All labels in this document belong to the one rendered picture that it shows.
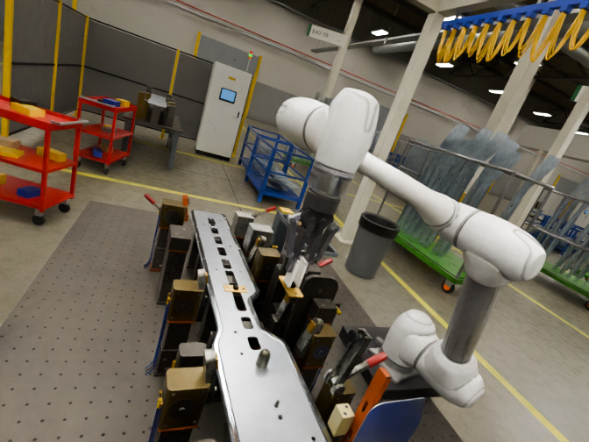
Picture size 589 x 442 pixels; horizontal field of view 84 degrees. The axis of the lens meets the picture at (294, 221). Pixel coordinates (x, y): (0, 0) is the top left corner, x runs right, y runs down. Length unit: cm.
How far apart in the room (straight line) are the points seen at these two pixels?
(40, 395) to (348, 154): 106
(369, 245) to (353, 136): 341
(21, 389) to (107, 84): 779
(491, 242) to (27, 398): 133
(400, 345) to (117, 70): 803
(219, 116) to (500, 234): 716
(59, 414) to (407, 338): 118
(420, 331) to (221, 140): 694
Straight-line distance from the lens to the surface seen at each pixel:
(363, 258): 409
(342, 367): 89
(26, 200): 365
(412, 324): 146
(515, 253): 101
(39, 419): 121
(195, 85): 853
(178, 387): 80
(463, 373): 138
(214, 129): 783
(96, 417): 119
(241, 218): 169
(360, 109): 65
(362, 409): 85
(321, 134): 67
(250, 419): 84
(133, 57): 858
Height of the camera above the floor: 164
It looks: 18 degrees down
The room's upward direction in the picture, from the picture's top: 19 degrees clockwise
